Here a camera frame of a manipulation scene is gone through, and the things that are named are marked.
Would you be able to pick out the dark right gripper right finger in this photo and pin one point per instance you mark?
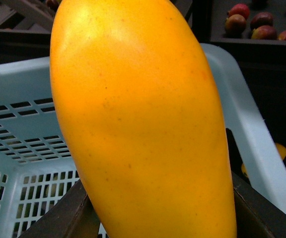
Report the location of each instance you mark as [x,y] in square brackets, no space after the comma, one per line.
[256,217]

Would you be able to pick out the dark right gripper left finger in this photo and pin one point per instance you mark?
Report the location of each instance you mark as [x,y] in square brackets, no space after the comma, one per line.
[72,217]

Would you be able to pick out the light blue plastic basket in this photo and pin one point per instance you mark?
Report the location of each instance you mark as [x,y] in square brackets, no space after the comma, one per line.
[37,170]

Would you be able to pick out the orange yellow mango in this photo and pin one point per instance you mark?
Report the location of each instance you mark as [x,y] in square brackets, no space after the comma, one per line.
[140,113]

